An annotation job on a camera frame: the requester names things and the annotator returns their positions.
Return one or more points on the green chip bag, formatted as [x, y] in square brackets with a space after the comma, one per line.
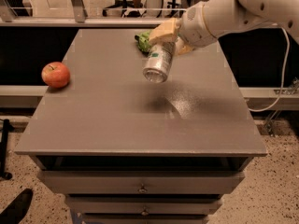
[142, 41]

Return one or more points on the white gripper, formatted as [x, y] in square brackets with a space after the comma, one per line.
[192, 26]

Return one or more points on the metal railing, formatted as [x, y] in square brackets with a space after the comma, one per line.
[84, 13]

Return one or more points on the top grey drawer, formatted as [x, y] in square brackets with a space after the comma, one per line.
[168, 182]

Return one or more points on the grey drawer cabinet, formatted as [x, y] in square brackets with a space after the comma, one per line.
[110, 118]

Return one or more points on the grey drawer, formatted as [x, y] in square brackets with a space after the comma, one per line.
[168, 182]
[130, 205]

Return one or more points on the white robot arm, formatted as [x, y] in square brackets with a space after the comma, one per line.
[205, 22]

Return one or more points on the silver green 7up can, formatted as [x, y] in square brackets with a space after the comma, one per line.
[159, 62]

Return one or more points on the black object bottom left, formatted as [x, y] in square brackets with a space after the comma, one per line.
[17, 209]

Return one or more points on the black stand at left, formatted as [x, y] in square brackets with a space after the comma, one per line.
[6, 128]

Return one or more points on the red apple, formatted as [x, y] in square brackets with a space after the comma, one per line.
[56, 75]

